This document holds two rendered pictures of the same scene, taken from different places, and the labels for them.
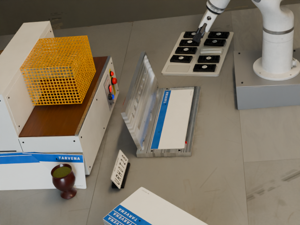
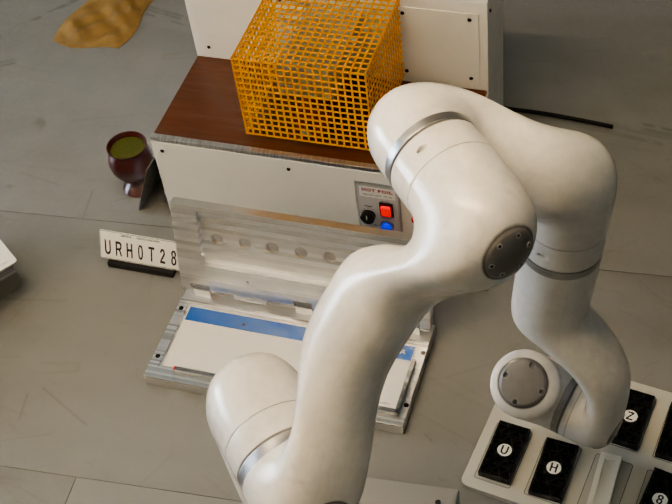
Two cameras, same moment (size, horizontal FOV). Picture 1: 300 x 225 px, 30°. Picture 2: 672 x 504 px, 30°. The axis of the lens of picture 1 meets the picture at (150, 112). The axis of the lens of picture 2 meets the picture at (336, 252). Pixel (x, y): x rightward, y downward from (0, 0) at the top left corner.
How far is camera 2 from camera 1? 2.53 m
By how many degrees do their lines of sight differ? 70
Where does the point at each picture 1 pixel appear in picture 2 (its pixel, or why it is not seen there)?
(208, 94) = (375, 448)
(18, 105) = (226, 23)
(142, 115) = (255, 273)
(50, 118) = (233, 94)
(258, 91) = not seen: outside the picture
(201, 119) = not seen: hidden behind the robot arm
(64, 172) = (126, 151)
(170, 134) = (225, 344)
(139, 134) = (198, 270)
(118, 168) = (138, 247)
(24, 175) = not seen: hidden behind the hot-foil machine
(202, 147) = (164, 406)
